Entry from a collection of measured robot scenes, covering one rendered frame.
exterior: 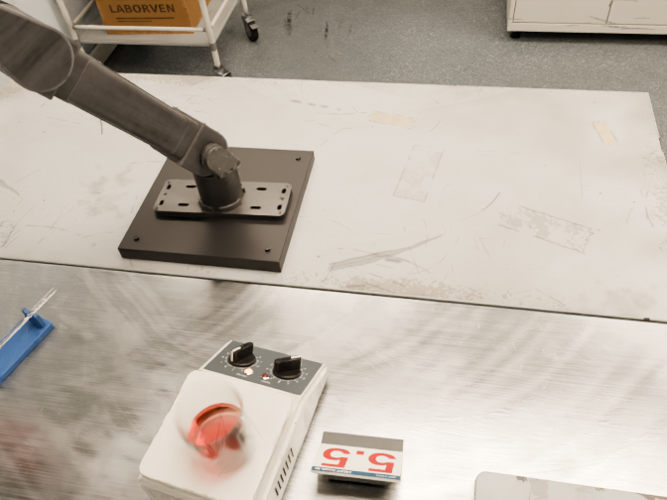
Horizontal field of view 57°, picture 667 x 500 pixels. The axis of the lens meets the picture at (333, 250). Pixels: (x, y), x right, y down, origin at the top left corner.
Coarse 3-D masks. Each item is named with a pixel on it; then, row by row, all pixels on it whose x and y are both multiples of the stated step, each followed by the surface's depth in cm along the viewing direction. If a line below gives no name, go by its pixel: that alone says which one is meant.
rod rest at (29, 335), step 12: (24, 312) 80; (36, 312) 79; (24, 324) 82; (36, 324) 81; (48, 324) 81; (12, 336) 80; (24, 336) 80; (36, 336) 80; (0, 348) 79; (12, 348) 79; (24, 348) 79; (0, 360) 78; (12, 360) 78; (0, 372) 77
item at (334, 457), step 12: (324, 456) 65; (336, 456) 65; (348, 456) 65; (360, 456) 66; (372, 456) 66; (384, 456) 66; (396, 456) 66; (348, 468) 63; (360, 468) 63; (372, 468) 63; (384, 468) 63; (396, 468) 63
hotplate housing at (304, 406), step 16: (320, 368) 71; (256, 384) 67; (320, 384) 70; (304, 400) 66; (304, 416) 66; (288, 432) 63; (304, 432) 67; (288, 448) 63; (272, 464) 60; (288, 464) 64; (144, 480) 61; (272, 480) 60; (160, 496) 61; (176, 496) 59; (192, 496) 59; (256, 496) 58; (272, 496) 60
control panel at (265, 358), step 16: (224, 352) 72; (256, 352) 73; (272, 352) 73; (208, 368) 69; (224, 368) 69; (240, 368) 69; (256, 368) 70; (272, 368) 70; (304, 368) 70; (272, 384) 67; (288, 384) 67; (304, 384) 67
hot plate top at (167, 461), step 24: (240, 384) 64; (264, 408) 62; (288, 408) 62; (168, 432) 61; (264, 432) 61; (144, 456) 60; (168, 456) 60; (192, 456) 60; (264, 456) 59; (168, 480) 58; (192, 480) 58; (216, 480) 58; (240, 480) 58
